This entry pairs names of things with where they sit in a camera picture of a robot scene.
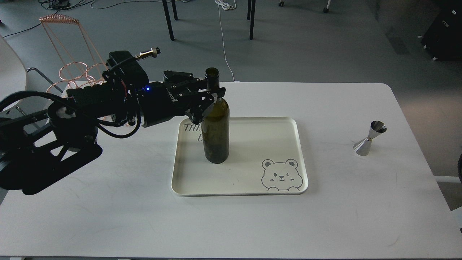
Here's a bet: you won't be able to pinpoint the copper wire wine rack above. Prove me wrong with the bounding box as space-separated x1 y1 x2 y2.
39 14 107 92

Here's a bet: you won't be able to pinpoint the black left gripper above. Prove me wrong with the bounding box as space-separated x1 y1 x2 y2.
139 70 226 128

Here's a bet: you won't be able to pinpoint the silver steel jigger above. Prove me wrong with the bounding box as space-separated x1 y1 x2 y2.
353 120 387 156

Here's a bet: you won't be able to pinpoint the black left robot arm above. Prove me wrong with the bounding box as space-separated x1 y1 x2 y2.
0 48 226 195

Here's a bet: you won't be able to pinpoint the cream bear serving tray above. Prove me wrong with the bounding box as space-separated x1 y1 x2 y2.
171 117 309 196

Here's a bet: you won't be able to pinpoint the black equipment case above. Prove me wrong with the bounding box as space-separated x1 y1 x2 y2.
421 0 462 61

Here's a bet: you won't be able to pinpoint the white floor cable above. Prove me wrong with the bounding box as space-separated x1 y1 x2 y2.
215 0 240 83

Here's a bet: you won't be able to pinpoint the dark green wine bottle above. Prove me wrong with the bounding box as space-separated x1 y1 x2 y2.
201 67 230 164

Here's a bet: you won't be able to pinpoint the black floor cables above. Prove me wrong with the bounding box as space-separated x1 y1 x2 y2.
0 0 94 38

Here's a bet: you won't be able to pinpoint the black table leg left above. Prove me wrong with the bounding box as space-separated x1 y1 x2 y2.
161 0 178 41

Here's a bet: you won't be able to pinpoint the black table leg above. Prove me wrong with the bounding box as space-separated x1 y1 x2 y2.
161 0 178 41
247 0 256 40

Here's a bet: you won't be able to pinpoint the black table leg right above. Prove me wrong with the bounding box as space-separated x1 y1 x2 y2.
247 0 256 40

